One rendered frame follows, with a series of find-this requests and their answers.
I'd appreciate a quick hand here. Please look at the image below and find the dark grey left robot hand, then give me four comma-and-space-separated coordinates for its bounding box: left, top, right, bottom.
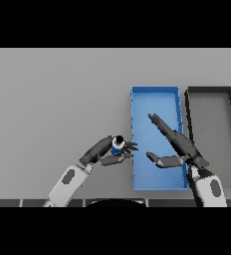
79, 134, 139, 167

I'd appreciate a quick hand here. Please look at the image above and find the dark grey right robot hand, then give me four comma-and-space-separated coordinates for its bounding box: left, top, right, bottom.
145, 113, 210, 170

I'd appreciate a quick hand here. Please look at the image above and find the blue pipe with dark end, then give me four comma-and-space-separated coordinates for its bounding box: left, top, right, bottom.
110, 134, 126, 156

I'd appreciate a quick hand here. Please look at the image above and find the blue rectangular bin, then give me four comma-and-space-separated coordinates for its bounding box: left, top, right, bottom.
130, 85, 189, 192

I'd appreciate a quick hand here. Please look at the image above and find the dark grey rectangular bin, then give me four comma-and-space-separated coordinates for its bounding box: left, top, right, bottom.
183, 86, 231, 191

